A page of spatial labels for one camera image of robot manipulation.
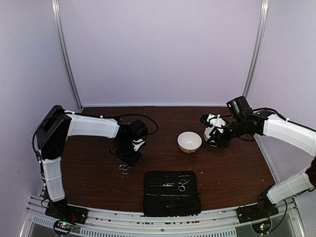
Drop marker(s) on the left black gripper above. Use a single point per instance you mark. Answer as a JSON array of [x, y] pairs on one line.
[[132, 160]]

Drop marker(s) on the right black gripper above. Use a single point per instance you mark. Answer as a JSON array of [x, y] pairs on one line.
[[221, 142]]

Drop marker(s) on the silver thinning scissors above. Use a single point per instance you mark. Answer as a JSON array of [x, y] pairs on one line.
[[124, 168]]

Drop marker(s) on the black zippered tool case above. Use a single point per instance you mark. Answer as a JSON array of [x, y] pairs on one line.
[[169, 201]]

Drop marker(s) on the silver hair scissors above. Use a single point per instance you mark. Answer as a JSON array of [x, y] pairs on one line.
[[181, 185]]

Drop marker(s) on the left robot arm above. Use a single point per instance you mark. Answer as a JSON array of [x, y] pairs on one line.
[[59, 126]]

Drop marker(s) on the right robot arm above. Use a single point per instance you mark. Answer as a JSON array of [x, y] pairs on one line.
[[265, 122]]

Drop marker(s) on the scalloped white bowl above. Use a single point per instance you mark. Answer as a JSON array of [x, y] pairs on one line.
[[211, 136]]

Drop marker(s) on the round white bowl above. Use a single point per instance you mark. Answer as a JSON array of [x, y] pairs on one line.
[[189, 142]]

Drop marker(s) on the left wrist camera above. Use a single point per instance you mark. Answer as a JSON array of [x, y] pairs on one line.
[[137, 144]]

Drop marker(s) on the left aluminium frame post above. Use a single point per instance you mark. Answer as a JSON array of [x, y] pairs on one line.
[[65, 56]]

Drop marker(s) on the aluminium frame post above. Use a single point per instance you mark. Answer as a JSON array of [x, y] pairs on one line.
[[65, 56], [261, 28]]

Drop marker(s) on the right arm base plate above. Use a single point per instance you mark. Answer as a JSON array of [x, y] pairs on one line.
[[253, 212]]

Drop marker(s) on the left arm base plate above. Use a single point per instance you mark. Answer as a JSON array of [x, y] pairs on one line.
[[71, 214]]

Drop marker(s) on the front aluminium rail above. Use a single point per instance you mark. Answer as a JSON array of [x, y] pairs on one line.
[[108, 223]]

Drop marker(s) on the right aluminium frame post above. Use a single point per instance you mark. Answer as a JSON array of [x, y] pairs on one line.
[[261, 28]]

